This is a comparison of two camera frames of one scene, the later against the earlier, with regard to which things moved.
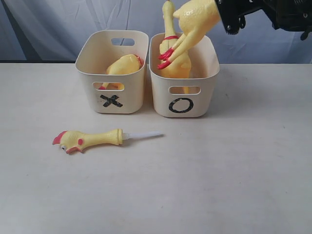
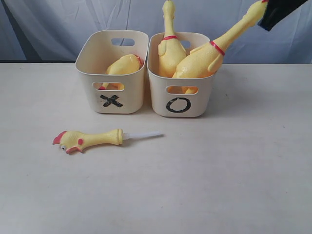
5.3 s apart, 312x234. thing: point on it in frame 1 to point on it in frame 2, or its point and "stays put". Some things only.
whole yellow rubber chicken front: x=181 y=66 stays put
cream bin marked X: x=97 y=50 stays put
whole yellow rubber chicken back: x=195 y=18 to x=203 y=62
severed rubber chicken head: x=71 y=142 stays put
